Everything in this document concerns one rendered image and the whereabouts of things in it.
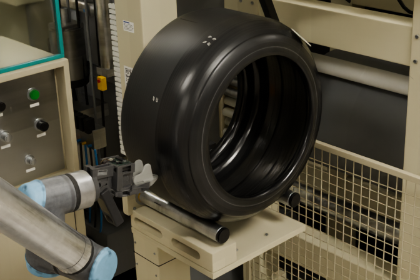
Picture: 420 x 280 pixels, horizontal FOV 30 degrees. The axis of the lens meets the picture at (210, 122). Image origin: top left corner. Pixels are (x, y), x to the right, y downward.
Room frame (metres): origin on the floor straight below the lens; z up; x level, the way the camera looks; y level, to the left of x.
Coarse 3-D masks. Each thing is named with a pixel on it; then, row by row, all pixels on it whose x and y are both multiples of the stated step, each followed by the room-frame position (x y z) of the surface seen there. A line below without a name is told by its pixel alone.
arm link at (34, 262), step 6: (30, 252) 1.54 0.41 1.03; (30, 258) 1.53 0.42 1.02; (36, 258) 1.52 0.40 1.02; (30, 264) 1.53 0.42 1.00; (36, 264) 1.53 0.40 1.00; (42, 264) 1.52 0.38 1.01; (48, 264) 1.50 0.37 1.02; (30, 270) 1.53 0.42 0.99; (36, 270) 1.52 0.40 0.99; (42, 270) 1.52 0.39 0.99; (48, 270) 1.52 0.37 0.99; (42, 276) 1.52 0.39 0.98; (48, 276) 1.52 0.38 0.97; (54, 276) 1.53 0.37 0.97
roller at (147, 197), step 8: (144, 192) 2.03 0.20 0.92; (152, 192) 2.03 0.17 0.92; (144, 200) 2.02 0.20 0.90; (152, 200) 2.00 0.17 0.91; (160, 200) 1.98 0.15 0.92; (160, 208) 1.97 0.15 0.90; (168, 208) 1.94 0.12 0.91; (176, 208) 1.93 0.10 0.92; (176, 216) 1.91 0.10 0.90; (184, 216) 1.89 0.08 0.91; (192, 216) 1.88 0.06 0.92; (184, 224) 1.89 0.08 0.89; (192, 224) 1.86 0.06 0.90; (200, 224) 1.85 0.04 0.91; (208, 224) 1.83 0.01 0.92; (216, 224) 1.82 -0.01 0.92; (200, 232) 1.84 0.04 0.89; (208, 232) 1.82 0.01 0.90; (216, 232) 1.80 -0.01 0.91; (224, 232) 1.80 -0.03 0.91; (216, 240) 1.79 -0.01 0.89; (224, 240) 1.80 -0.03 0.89
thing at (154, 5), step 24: (120, 0) 2.19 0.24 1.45; (144, 0) 2.12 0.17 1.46; (168, 0) 2.18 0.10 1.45; (120, 24) 2.19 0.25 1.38; (144, 24) 2.12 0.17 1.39; (120, 48) 2.20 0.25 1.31; (120, 72) 2.21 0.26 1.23; (144, 240) 2.16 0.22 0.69; (144, 264) 2.17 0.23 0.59; (168, 264) 2.14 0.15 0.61
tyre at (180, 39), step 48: (144, 48) 1.96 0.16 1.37; (192, 48) 1.85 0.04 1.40; (240, 48) 1.84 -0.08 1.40; (288, 48) 1.95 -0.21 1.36; (144, 96) 1.84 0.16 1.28; (192, 96) 1.76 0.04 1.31; (240, 96) 2.22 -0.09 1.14; (288, 96) 2.17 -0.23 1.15; (144, 144) 1.81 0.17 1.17; (192, 144) 1.73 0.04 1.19; (240, 144) 2.19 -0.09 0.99; (288, 144) 2.11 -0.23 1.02; (192, 192) 1.75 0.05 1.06; (240, 192) 2.03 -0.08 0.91
